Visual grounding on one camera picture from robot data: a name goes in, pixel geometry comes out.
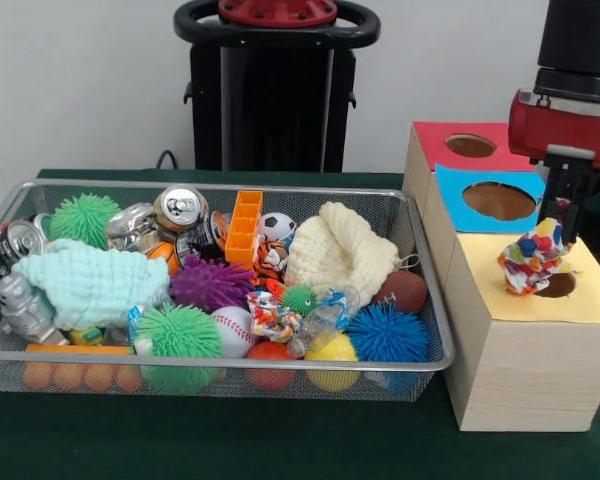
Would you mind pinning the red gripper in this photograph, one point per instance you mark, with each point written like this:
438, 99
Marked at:
570, 132

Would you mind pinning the multicolour patterned cloth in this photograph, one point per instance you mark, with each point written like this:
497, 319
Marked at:
530, 265
270, 315

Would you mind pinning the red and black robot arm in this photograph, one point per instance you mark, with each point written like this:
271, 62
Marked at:
580, 45

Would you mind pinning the wooden box with three holes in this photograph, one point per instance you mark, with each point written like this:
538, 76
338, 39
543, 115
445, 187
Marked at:
530, 375

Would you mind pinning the brown toy football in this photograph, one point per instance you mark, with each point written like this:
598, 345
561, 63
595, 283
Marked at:
402, 292

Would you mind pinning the blue spiky ball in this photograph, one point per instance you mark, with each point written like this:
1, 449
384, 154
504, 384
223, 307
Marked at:
387, 334

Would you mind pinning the cream knitted cloth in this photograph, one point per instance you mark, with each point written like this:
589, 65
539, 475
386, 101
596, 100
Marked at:
340, 250

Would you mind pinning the small soccer ball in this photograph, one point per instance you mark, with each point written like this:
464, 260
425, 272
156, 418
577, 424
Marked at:
277, 227

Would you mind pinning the orange plastic block tray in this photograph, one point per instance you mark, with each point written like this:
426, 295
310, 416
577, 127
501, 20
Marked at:
244, 225

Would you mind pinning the purple spiky ball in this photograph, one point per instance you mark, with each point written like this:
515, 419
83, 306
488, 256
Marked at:
207, 285

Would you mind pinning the green spiky ball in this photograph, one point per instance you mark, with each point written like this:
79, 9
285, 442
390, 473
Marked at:
175, 330
82, 217

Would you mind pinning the mint green cloth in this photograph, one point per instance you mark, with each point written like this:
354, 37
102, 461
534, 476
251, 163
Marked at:
95, 285

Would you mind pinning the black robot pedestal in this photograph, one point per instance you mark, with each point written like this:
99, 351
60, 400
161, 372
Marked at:
275, 100

